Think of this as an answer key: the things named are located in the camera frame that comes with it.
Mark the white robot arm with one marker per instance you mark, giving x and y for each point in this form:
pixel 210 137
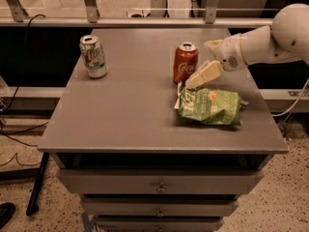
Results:
pixel 286 40

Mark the green jalapeno chip bag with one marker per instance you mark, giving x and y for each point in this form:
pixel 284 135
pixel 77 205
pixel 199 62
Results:
pixel 209 106

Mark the middle grey drawer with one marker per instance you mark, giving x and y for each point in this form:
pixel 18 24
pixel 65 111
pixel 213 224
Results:
pixel 162 206

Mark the red coke can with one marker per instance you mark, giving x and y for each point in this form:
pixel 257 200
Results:
pixel 185 62

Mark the white 7up can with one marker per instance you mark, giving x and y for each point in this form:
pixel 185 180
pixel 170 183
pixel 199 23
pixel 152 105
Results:
pixel 93 56

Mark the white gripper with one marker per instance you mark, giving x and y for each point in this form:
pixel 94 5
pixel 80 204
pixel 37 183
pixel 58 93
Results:
pixel 228 54

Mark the metal railing frame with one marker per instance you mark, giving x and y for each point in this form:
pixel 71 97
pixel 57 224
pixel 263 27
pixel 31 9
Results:
pixel 52 13

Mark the grey drawer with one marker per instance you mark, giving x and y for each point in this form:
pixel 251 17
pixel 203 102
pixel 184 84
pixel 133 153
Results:
pixel 162 206
pixel 159 224
pixel 162 181

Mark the top grey drawer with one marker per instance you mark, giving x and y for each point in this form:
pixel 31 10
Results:
pixel 162 181

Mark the bottom grey drawer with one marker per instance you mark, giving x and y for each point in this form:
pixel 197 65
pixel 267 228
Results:
pixel 159 224

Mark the grey drawer cabinet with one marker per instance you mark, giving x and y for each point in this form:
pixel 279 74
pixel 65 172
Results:
pixel 127 120

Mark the black floor stand leg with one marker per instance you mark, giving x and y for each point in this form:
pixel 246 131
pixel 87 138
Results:
pixel 37 174

